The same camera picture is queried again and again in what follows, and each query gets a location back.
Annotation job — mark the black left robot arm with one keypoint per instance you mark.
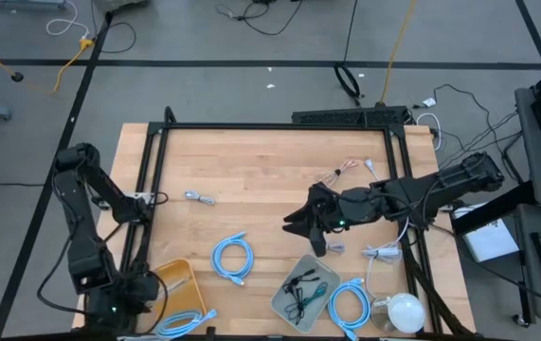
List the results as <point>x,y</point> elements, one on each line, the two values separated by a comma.
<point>85,246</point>

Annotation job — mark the white paper box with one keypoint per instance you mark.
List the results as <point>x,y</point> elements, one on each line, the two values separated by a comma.
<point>490,239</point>

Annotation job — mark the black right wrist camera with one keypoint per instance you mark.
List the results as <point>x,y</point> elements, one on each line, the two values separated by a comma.
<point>318,244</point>

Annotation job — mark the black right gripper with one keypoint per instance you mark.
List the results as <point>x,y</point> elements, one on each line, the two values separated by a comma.
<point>331,208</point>

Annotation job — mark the grey plastic bin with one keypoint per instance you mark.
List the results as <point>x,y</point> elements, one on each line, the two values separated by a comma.
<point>327,277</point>

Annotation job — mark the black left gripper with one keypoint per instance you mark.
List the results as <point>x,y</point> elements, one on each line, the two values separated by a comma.
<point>132,293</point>

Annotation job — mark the black aluminium table frame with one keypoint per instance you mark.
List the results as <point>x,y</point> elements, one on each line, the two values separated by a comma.
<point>275,126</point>

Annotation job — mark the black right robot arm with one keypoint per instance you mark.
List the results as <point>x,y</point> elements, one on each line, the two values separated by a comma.
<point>440,189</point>

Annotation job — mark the white bulb desk lamp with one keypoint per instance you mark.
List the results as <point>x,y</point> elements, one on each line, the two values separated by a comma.
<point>405,312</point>

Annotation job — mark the yellow plastic bin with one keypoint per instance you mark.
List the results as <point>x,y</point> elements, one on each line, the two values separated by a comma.
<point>185,298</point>

